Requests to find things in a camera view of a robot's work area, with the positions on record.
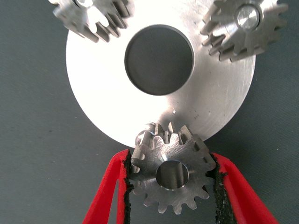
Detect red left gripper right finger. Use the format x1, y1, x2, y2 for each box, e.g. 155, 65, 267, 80
205, 153, 280, 224

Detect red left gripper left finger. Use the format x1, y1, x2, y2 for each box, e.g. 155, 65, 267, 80
81, 149, 135, 224

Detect steel planetary gear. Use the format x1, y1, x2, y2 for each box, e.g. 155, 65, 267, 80
52, 0, 131, 44
130, 122, 217, 215
200, 0, 289, 63

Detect round metal carrier plate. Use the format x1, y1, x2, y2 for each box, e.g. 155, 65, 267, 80
65, 0, 256, 149

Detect dark grey table cloth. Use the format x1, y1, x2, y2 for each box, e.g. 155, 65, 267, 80
0, 0, 299, 224

